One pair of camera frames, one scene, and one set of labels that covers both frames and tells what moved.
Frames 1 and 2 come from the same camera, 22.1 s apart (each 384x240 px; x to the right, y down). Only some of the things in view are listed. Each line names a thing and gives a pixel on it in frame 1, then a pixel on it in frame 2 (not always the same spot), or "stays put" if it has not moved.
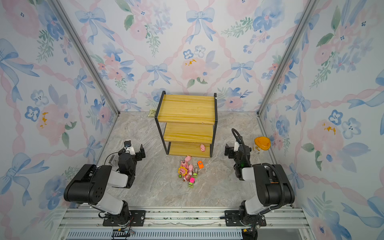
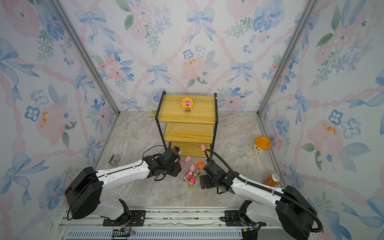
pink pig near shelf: x=188 y=158 stays put
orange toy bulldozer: x=200 y=164 stays put
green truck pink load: x=192 y=181 stays put
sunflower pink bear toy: x=182 y=171 -> x=186 y=103
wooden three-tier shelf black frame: x=187 y=124 stays put
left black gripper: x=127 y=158 -> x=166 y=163
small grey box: x=114 y=161 stays put
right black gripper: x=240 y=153 -> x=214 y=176
